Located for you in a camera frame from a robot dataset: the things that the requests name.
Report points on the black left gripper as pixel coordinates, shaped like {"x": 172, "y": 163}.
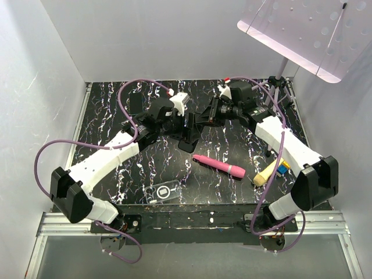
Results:
{"x": 181, "y": 119}

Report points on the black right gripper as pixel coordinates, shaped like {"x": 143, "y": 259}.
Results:
{"x": 211, "y": 113}

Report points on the black smartphone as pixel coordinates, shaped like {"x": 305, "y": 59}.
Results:
{"x": 191, "y": 134}

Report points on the phone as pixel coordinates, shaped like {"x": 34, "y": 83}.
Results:
{"x": 135, "y": 103}

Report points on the clear phone case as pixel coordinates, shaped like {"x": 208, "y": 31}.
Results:
{"x": 163, "y": 192}

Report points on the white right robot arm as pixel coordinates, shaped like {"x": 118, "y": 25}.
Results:
{"x": 316, "y": 176}

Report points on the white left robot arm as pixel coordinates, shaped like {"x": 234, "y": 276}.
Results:
{"x": 70, "y": 189}

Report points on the pink toy microphone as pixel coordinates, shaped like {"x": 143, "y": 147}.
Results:
{"x": 232, "y": 170}

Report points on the cream wooden toy microphone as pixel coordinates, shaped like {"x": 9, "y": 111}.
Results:
{"x": 261, "y": 178}

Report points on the yellow toy brick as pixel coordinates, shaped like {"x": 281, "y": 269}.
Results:
{"x": 285, "y": 163}

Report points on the blue toy brick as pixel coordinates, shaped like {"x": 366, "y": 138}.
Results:
{"x": 281, "y": 170}

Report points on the lilac music stand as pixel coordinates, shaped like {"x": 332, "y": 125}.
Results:
{"x": 323, "y": 37}

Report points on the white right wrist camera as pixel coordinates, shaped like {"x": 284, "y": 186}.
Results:
{"x": 224, "y": 89}

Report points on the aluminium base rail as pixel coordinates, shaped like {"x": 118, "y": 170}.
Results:
{"x": 318, "y": 222}

